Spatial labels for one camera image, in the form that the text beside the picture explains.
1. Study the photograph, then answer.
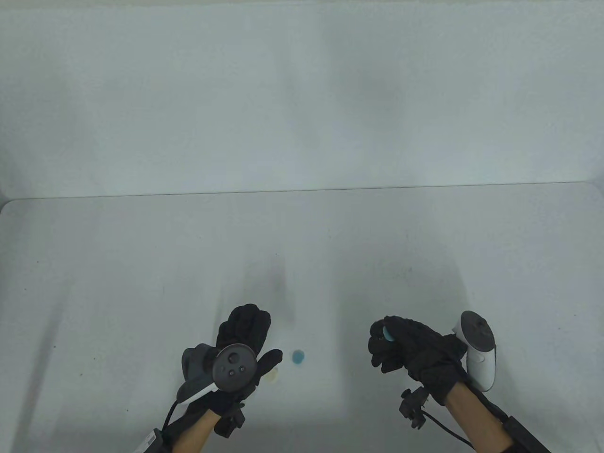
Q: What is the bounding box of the person's right hand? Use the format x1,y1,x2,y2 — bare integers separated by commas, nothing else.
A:
368,316,469,407

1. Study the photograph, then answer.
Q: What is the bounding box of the person's left hand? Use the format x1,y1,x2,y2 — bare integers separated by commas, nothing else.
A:
186,304,284,420

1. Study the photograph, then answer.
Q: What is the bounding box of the person's right forearm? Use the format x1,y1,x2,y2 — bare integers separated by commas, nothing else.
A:
445,381,512,453

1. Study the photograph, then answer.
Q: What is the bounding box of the person's left forearm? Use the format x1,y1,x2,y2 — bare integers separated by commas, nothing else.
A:
172,411,222,453

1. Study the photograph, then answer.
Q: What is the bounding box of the black right forearm box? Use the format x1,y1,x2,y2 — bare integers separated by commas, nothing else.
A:
500,418,552,453

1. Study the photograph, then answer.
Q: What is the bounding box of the black left forearm box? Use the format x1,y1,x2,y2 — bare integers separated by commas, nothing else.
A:
138,428,163,453

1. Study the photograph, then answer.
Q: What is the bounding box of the grey white left controller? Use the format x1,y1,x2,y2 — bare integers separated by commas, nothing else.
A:
177,344,258,404

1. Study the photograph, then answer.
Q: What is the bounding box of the grey white controller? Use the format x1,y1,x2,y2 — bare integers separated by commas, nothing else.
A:
452,310,497,393
177,344,258,404

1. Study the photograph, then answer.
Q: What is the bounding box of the grey white right controller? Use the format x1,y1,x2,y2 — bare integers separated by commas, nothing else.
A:
452,310,497,393

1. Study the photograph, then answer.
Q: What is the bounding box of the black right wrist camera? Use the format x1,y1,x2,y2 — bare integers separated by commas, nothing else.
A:
399,386,428,430

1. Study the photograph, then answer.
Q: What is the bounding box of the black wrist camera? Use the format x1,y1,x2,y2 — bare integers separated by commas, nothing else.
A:
215,403,247,438
399,386,428,430

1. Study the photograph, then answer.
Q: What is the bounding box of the thin black right camera cable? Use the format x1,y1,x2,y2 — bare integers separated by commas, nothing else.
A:
421,410,472,447

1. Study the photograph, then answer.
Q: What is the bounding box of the thick black right glove cable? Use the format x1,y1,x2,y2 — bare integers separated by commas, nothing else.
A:
465,382,508,421

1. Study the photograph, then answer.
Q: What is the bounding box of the thick black glove cable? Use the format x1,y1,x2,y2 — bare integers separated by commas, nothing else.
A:
163,400,182,437
465,382,508,421

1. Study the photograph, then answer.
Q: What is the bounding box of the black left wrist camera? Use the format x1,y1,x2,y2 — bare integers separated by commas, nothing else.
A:
215,403,247,438

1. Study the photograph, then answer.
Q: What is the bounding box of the thick black left glove cable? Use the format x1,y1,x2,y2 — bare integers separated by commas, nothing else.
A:
163,400,182,437

